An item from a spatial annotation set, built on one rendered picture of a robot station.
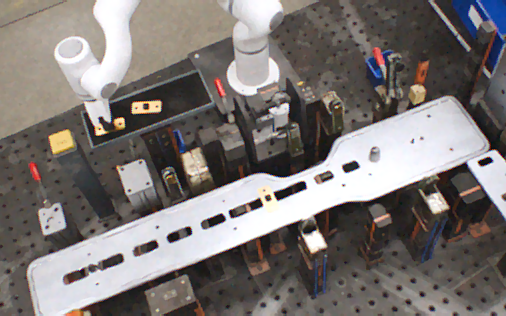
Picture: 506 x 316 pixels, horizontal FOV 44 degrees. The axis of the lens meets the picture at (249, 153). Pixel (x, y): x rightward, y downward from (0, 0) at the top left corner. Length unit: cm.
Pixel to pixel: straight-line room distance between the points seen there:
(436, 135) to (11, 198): 147
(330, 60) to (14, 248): 134
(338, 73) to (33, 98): 178
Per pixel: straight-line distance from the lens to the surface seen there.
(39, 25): 388
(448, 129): 195
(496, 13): 223
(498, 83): 194
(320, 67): 244
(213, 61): 235
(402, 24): 260
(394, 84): 189
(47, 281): 184
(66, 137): 184
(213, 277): 200
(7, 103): 359
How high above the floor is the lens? 260
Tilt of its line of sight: 59 degrees down
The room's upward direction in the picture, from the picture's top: 9 degrees counter-clockwise
